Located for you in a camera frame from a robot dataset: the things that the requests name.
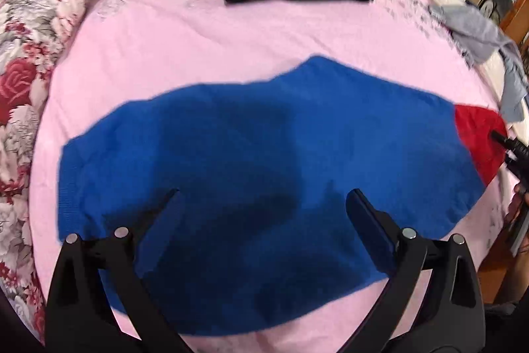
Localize pink floral bed sheet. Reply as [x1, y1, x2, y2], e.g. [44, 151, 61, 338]
[29, 0, 522, 353]

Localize person's right hand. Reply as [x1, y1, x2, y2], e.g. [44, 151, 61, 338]
[506, 183, 529, 227]

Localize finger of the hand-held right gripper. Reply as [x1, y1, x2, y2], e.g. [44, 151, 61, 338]
[490, 131, 529, 159]
[504, 154, 529, 185]

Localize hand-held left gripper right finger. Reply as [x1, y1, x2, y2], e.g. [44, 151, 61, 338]
[345, 189, 487, 353]

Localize blue and red pants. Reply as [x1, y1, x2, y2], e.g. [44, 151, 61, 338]
[58, 54, 510, 339]

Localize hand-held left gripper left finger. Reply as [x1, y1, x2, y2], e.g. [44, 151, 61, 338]
[43, 188, 195, 353]

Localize grey crumpled cloth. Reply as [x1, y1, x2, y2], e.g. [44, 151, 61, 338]
[429, 0, 529, 124]

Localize red and white floral quilt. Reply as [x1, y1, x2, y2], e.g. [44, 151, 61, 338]
[0, 0, 120, 345]

